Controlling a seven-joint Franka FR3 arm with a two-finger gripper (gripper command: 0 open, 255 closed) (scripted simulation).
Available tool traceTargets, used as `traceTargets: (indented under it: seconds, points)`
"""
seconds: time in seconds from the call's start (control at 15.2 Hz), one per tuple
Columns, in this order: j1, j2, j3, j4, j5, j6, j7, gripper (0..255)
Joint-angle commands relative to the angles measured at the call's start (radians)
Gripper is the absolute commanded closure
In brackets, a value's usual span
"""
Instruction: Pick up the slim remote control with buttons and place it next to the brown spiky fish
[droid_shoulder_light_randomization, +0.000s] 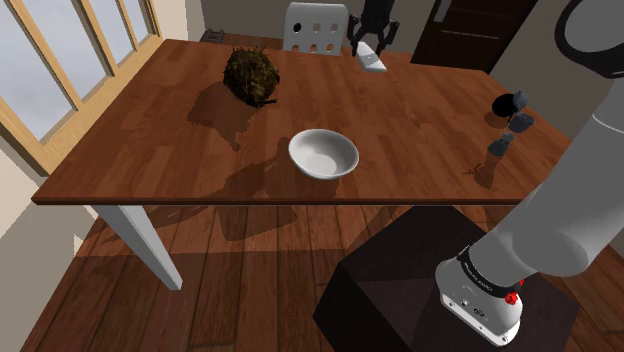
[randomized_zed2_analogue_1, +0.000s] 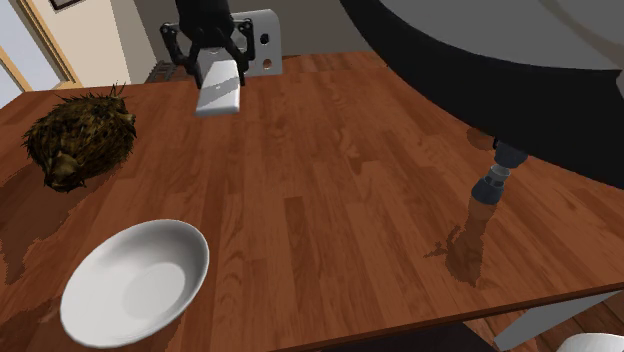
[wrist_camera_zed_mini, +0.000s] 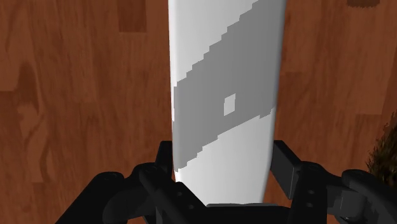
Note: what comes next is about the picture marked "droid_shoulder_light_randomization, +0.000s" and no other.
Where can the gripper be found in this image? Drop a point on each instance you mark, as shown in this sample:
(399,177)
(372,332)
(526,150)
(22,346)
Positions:
(374,14)

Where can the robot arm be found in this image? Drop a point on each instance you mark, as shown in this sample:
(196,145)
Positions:
(560,219)

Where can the white remote control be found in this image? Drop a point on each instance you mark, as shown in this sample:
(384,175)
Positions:
(370,59)

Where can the white chair with round holes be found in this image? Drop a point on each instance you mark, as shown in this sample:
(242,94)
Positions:
(314,27)

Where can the wooden table with white legs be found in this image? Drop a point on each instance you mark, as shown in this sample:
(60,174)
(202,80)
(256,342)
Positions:
(414,122)

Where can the dark wooden door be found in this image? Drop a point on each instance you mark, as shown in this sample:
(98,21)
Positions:
(468,34)

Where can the white bowl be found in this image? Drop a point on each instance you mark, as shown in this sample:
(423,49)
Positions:
(323,154)

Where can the brown green spiky ball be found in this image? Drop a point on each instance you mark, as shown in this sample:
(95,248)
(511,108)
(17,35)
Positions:
(250,77)

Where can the black and grey jointed figure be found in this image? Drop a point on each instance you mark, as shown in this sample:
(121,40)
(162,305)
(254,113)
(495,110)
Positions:
(518,122)

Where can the dark robot stand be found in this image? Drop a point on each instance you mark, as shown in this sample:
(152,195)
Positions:
(390,292)

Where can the wooden framed window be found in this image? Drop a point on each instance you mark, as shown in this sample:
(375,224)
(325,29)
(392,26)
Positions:
(34,73)

